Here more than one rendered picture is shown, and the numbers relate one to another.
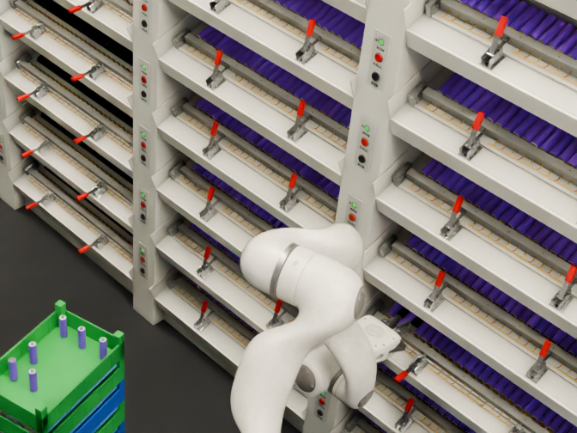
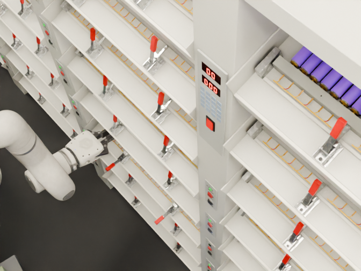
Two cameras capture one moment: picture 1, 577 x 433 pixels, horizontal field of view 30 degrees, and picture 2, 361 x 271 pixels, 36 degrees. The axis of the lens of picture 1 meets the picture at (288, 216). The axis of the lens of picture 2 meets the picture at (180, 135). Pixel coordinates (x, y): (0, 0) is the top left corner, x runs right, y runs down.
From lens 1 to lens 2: 1.10 m
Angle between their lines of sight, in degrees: 22
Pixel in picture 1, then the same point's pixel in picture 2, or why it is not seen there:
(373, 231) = (77, 81)
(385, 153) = (60, 41)
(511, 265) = (141, 123)
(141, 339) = (16, 104)
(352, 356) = (45, 179)
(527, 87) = (100, 23)
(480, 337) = (141, 156)
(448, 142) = (84, 43)
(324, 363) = not seen: hidden behind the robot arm
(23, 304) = not seen: outside the picture
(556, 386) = (181, 194)
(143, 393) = not seen: hidden behind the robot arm
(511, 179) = (117, 77)
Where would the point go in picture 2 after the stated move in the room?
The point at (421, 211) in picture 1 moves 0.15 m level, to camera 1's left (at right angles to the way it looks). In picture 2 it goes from (92, 78) to (44, 73)
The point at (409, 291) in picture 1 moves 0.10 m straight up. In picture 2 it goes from (105, 120) to (99, 103)
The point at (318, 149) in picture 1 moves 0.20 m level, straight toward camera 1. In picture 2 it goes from (37, 26) to (17, 76)
